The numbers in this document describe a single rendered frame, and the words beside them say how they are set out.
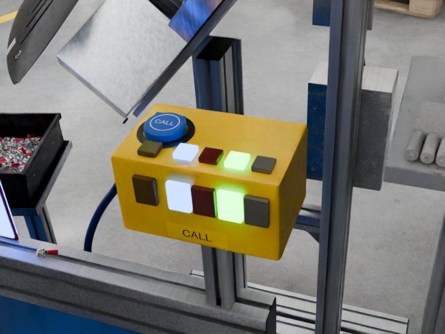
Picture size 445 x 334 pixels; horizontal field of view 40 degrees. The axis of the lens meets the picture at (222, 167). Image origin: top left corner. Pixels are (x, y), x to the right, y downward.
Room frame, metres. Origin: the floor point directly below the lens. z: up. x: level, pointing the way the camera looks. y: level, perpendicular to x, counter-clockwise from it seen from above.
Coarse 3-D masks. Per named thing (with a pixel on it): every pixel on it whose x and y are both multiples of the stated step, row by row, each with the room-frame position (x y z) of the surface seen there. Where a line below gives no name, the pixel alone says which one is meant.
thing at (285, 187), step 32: (192, 128) 0.49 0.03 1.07; (224, 128) 0.49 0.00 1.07; (256, 128) 0.49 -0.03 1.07; (288, 128) 0.48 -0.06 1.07; (128, 160) 0.45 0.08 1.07; (160, 160) 0.44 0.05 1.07; (192, 160) 0.44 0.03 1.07; (224, 160) 0.44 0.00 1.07; (288, 160) 0.43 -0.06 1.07; (128, 192) 0.45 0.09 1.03; (160, 192) 0.44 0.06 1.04; (256, 192) 0.40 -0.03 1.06; (288, 192) 0.42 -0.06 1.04; (128, 224) 0.45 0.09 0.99; (160, 224) 0.44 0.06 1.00; (192, 224) 0.43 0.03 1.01; (224, 224) 0.42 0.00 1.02; (288, 224) 0.42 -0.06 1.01; (256, 256) 0.41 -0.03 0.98
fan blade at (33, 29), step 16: (32, 0) 1.02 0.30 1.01; (48, 0) 0.98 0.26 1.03; (64, 0) 0.96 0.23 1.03; (16, 16) 1.08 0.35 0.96; (32, 16) 0.99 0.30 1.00; (48, 16) 0.96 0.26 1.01; (64, 16) 0.93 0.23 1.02; (16, 32) 1.01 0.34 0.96; (32, 32) 0.96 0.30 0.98; (48, 32) 0.93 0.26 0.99; (16, 48) 0.97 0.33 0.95; (32, 48) 0.93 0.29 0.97; (16, 64) 0.93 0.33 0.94; (32, 64) 0.90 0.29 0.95; (16, 80) 0.90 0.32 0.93
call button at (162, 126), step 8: (152, 120) 0.50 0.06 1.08; (160, 120) 0.49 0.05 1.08; (168, 120) 0.49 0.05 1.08; (176, 120) 0.49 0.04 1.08; (184, 120) 0.49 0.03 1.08; (144, 128) 0.48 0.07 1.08; (152, 128) 0.48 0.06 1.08; (160, 128) 0.48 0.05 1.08; (168, 128) 0.48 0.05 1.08; (176, 128) 0.48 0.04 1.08; (184, 128) 0.48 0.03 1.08; (152, 136) 0.47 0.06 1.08; (160, 136) 0.47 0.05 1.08; (168, 136) 0.47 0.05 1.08; (176, 136) 0.47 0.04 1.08
